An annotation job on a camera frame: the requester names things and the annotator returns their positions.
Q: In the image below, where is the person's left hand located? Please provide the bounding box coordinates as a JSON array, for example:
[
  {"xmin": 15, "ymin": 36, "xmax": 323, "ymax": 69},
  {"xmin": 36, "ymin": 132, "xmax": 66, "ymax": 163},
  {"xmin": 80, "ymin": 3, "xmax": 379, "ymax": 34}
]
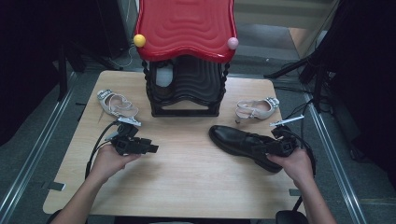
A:
[{"xmin": 88, "ymin": 144, "xmax": 142, "ymax": 189}]

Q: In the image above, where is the white floor cable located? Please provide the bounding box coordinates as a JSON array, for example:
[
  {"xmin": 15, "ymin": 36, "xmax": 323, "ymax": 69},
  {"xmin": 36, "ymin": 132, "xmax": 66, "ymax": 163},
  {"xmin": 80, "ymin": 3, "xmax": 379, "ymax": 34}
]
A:
[{"xmin": 107, "ymin": 46, "xmax": 135, "ymax": 70}]

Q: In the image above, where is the black curtain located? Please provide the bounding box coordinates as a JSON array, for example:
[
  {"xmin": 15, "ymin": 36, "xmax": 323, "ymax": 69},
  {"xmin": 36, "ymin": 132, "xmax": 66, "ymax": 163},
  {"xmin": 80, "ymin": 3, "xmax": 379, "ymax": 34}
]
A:
[
  {"xmin": 0, "ymin": 0, "xmax": 130, "ymax": 147},
  {"xmin": 314, "ymin": 0, "xmax": 396, "ymax": 190}
]

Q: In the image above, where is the person's right hand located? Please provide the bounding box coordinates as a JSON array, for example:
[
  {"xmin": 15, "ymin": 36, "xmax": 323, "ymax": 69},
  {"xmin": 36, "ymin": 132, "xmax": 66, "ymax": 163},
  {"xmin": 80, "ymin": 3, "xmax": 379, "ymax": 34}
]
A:
[{"xmin": 266, "ymin": 147, "xmax": 316, "ymax": 190}]

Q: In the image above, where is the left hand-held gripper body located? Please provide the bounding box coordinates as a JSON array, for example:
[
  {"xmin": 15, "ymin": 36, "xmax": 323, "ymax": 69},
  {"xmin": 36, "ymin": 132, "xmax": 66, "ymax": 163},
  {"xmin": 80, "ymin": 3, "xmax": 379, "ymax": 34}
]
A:
[{"xmin": 106, "ymin": 116, "xmax": 146, "ymax": 157}]

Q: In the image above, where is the black floor cable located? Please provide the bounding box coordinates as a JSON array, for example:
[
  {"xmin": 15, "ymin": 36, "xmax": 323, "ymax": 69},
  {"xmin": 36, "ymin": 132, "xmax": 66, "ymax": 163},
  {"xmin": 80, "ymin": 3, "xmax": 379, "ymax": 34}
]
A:
[
  {"xmin": 282, "ymin": 100, "xmax": 311, "ymax": 123},
  {"xmin": 295, "ymin": 104, "xmax": 310, "ymax": 141}
]

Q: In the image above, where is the black leather shoe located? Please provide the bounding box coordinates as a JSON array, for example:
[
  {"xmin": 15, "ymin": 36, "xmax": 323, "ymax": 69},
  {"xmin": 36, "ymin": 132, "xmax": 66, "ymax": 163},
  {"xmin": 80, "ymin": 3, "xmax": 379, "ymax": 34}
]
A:
[
  {"xmin": 207, "ymin": 124, "xmax": 286, "ymax": 174},
  {"xmin": 148, "ymin": 59, "xmax": 177, "ymax": 102}
]

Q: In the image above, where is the black metal stand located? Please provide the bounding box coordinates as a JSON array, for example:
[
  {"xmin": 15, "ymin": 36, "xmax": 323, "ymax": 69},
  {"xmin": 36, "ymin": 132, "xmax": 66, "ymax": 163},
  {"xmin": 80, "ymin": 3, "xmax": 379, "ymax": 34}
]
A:
[{"xmin": 56, "ymin": 40, "xmax": 124, "ymax": 102}]

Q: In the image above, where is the right hand-held gripper cable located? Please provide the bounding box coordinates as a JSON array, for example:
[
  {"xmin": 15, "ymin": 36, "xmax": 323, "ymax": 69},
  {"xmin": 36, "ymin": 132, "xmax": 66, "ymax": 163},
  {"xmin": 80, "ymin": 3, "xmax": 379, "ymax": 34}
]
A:
[{"xmin": 281, "ymin": 125, "xmax": 318, "ymax": 213}]

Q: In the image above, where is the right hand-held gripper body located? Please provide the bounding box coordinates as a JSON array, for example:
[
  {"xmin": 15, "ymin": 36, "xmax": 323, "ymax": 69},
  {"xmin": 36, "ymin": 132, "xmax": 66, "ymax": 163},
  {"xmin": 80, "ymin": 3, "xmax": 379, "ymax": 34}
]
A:
[{"xmin": 268, "ymin": 114, "xmax": 305, "ymax": 158}]

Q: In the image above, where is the black chair armrest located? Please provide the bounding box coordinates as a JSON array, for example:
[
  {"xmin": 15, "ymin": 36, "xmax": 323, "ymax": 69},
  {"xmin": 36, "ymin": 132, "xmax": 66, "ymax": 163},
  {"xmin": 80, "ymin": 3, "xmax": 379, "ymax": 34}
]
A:
[
  {"xmin": 46, "ymin": 208, "xmax": 64, "ymax": 224},
  {"xmin": 275, "ymin": 209, "xmax": 305, "ymax": 224}
]

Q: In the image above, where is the beige heeled sandal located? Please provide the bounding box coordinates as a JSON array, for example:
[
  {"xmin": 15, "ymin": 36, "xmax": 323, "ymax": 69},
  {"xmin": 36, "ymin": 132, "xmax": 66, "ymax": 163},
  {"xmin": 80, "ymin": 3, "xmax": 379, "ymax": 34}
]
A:
[
  {"xmin": 234, "ymin": 96, "xmax": 280, "ymax": 124},
  {"xmin": 96, "ymin": 89, "xmax": 140, "ymax": 120}
]

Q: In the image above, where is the red and black shoe rack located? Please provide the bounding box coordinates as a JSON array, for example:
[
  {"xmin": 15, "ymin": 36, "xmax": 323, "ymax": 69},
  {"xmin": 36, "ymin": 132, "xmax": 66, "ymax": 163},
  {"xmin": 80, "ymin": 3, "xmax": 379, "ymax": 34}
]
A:
[{"xmin": 134, "ymin": 0, "xmax": 240, "ymax": 119}]

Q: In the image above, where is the black tripod stand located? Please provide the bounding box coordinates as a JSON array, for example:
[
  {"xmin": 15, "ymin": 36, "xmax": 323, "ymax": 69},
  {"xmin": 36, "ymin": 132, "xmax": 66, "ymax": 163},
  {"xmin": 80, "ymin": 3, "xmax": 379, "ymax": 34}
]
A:
[{"xmin": 263, "ymin": 46, "xmax": 331, "ymax": 113}]

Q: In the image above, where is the yellow ball knob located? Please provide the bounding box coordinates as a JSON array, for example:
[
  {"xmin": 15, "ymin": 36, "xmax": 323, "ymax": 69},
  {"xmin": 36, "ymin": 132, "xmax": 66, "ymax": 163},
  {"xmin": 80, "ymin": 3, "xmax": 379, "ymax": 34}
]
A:
[{"xmin": 133, "ymin": 34, "xmax": 147, "ymax": 49}]

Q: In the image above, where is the wooden board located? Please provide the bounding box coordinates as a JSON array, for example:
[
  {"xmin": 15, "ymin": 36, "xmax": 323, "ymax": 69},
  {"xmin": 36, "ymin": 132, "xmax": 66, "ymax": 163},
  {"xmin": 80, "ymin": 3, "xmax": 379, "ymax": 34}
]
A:
[{"xmin": 288, "ymin": 27, "xmax": 317, "ymax": 60}]

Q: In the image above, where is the hand-held gripper cable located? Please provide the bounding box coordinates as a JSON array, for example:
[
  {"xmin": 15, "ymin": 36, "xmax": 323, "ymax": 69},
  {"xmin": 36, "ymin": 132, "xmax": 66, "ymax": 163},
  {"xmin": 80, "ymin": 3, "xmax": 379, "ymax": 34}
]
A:
[
  {"xmin": 281, "ymin": 125, "xmax": 318, "ymax": 213},
  {"xmin": 84, "ymin": 120, "xmax": 120, "ymax": 181}
]

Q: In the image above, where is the pink ball knob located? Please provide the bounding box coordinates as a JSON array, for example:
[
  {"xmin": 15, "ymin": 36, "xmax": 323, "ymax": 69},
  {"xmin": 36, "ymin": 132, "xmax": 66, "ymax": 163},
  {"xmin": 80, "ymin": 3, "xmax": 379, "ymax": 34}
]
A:
[{"xmin": 226, "ymin": 36, "xmax": 240, "ymax": 50}]

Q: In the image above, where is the left hand-held gripper cable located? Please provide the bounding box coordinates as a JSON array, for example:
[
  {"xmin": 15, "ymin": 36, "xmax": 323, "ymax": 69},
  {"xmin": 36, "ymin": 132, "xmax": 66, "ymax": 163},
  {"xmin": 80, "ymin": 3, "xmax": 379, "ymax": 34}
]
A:
[{"xmin": 84, "ymin": 120, "xmax": 120, "ymax": 181}]

